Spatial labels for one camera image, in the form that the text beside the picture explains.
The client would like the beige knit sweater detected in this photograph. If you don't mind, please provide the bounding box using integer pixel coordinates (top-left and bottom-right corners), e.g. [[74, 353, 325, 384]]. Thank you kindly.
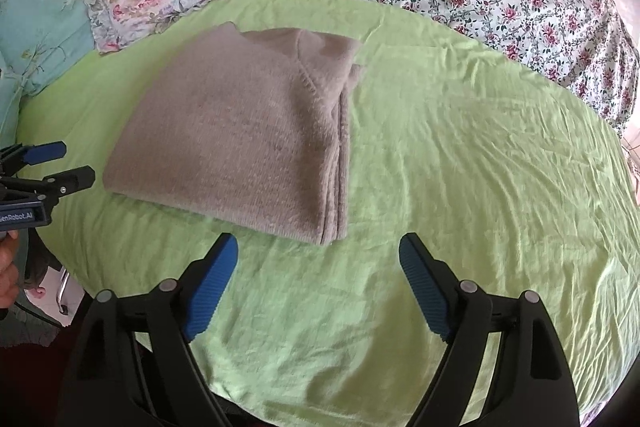
[[102, 22, 366, 247]]

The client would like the chrome metal tube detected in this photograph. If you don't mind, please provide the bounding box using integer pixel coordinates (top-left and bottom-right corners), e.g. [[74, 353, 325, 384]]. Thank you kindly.
[[56, 269, 71, 314]]

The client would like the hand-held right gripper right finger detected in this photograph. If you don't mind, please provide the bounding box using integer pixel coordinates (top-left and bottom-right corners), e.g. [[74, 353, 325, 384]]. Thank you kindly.
[[398, 233, 581, 427]]

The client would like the person's left hand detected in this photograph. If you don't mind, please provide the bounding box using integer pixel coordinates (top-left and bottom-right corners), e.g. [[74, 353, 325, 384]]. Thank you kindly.
[[0, 236, 22, 311]]

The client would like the light green bed sheet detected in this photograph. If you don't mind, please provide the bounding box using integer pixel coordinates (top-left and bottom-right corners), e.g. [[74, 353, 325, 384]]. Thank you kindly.
[[17, 0, 640, 427]]

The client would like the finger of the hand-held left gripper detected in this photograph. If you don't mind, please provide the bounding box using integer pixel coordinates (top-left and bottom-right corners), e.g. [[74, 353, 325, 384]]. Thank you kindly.
[[0, 165, 96, 208], [0, 140, 68, 176]]

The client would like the light blue floral duvet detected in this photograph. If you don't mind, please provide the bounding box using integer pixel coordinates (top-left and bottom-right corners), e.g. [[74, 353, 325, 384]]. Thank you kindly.
[[0, 0, 206, 142]]

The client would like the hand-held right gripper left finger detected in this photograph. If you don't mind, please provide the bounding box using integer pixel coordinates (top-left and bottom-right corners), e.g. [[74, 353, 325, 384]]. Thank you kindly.
[[57, 233, 240, 427]]

